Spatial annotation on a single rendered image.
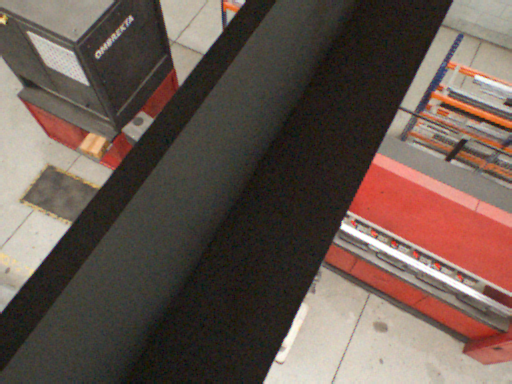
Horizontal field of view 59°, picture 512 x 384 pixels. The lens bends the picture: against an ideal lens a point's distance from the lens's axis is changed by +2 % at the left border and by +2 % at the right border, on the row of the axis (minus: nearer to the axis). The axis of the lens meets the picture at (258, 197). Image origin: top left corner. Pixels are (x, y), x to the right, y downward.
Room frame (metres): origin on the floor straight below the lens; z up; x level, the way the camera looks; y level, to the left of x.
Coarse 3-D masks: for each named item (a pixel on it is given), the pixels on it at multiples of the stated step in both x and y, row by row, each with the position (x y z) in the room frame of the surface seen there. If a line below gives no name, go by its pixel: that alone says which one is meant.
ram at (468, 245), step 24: (360, 192) 1.64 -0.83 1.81; (384, 192) 1.57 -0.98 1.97; (408, 192) 1.50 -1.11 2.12; (360, 216) 1.60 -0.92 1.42; (384, 216) 1.52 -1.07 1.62; (408, 216) 1.45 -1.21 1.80; (432, 216) 1.39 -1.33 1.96; (456, 216) 1.33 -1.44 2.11; (408, 240) 1.39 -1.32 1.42; (432, 240) 1.33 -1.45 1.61; (456, 240) 1.27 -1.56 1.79; (480, 240) 1.22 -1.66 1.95; (504, 240) 1.18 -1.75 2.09; (456, 264) 1.20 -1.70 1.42; (480, 264) 1.15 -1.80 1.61; (504, 264) 1.10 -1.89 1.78; (504, 288) 1.02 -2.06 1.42
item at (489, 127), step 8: (440, 104) 3.14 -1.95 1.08; (448, 104) 3.12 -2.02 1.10; (424, 112) 3.03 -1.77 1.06; (432, 112) 3.03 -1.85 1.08; (456, 112) 3.05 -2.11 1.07; (464, 112) 3.02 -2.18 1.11; (488, 112) 3.01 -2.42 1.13; (448, 120) 2.93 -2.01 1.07; (480, 120) 2.94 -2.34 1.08; (488, 120) 2.93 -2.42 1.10; (464, 128) 2.84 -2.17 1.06; (480, 128) 2.83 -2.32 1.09; (488, 128) 2.82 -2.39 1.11; (496, 128) 2.82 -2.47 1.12; (504, 128) 2.83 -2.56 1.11; (488, 136) 2.75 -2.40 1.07; (496, 136) 2.76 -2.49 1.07; (504, 136) 2.73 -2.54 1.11
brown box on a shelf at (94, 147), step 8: (88, 136) 2.48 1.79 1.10; (96, 136) 2.49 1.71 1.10; (80, 144) 2.45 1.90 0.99; (88, 144) 2.39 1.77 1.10; (96, 144) 2.39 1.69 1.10; (104, 144) 2.41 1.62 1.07; (112, 144) 2.47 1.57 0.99; (80, 152) 2.35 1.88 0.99; (88, 152) 2.32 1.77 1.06; (96, 152) 2.30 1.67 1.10; (104, 152) 2.37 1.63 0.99; (96, 160) 2.27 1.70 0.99
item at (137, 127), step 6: (138, 114) 2.20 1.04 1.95; (144, 114) 2.20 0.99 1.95; (132, 120) 2.13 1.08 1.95; (138, 120) 2.14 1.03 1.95; (144, 120) 2.14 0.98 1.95; (150, 120) 2.14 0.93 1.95; (126, 126) 2.07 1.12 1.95; (132, 126) 2.07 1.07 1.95; (138, 126) 2.08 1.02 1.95; (144, 126) 2.08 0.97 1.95; (126, 132) 2.01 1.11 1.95; (132, 132) 2.02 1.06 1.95; (138, 132) 2.02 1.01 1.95; (126, 138) 2.03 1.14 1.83; (132, 138) 1.97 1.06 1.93; (138, 138) 1.96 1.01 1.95; (132, 144) 2.00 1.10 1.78
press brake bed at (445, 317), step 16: (336, 256) 1.50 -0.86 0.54; (352, 256) 1.44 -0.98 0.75; (336, 272) 1.47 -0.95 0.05; (352, 272) 1.40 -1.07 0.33; (368, 272) 1.34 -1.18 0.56; (384, 272) 1.29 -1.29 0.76; (368, 288) 1.31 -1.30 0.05; (384, 288) 1.23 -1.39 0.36; (400, 288) 1.19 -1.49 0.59; (416, 288) 1.14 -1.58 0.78; (400, 304) 1.15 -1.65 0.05; (416, 304) 1.08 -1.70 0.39; (432, 304) 1.04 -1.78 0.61; (448, 304) 1.00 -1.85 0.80; (432, 320) 0.99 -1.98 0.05; (448, 320) 0.93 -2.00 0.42; (464, 320) 0.90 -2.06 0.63; (480, 320) 0.87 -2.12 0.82; (464, 336) 0.84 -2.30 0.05; (480, 336) 0.79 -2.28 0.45
